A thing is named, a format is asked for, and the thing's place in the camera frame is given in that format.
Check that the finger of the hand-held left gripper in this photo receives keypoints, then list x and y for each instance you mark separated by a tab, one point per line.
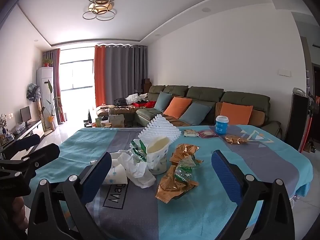
47	151
25	141

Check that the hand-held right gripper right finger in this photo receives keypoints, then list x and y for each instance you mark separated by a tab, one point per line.
223	177

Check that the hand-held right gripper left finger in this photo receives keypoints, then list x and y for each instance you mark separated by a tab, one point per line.
100	172

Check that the white tissue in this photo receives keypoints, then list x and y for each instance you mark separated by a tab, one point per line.
140	177

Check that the large gold foil wrapper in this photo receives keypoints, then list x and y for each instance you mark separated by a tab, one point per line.
170	187

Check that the white patterned paper cup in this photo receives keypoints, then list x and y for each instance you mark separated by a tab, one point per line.
156	160

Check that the white foam net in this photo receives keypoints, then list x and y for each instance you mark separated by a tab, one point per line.
162	127

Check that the person's left hand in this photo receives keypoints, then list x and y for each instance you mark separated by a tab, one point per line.
18	211

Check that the clear plastic bag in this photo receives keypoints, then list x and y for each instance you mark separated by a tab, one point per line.
19	128

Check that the flattened patterned paper cup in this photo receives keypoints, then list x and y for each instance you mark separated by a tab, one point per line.
117	176

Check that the plant in blue vase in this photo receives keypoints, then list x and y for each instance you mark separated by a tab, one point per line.
3	126

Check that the black monitor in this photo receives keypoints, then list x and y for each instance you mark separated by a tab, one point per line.
25	113

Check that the tall leafy potted plant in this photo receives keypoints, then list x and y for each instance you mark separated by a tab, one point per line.
51	118

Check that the green white plastic wrapper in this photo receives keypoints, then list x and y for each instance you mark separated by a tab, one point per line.
186	170
137	152

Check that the small gold foil wrapper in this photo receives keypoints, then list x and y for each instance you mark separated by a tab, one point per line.
235	139

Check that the blue grey printed blanket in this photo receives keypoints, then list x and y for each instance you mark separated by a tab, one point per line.
262	160

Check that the purple snack packet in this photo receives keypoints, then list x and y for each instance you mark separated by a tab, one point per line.
208	133

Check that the white dark-topped coffee table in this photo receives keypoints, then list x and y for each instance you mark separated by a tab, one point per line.
90	124

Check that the covered standing fan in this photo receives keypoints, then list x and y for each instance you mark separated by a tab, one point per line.
33	92

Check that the blue white lidded cup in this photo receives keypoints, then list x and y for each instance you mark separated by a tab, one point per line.
222	127

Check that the group of snack jars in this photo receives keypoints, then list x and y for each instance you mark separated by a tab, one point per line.
115	120

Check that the white snack packet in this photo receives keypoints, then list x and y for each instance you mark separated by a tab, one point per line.
191	133

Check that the white standing air conditioner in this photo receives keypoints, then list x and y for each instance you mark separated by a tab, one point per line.
45	80

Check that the orange cushion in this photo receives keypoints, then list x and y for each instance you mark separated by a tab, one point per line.
236	113
178	107

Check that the brown cushion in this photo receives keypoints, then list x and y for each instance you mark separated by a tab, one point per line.
258	118

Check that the grey red striped curtain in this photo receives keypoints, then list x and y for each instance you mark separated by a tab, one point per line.
55	80

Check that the grey-blue cushion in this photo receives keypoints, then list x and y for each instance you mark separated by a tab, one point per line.
195	113
162	101

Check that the brown seat cover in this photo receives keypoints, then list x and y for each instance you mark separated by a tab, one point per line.
180	123

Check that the pile of clothes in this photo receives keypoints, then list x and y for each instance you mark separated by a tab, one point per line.
136	100

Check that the small potted plant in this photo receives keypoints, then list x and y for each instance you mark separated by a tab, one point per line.
47	62

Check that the green sofa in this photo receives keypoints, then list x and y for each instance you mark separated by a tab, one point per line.
205	92

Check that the brown cardboard boxes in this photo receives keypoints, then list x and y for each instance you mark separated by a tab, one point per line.
146	85

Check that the orange and grey curtain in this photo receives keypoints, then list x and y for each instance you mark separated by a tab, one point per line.
120	75

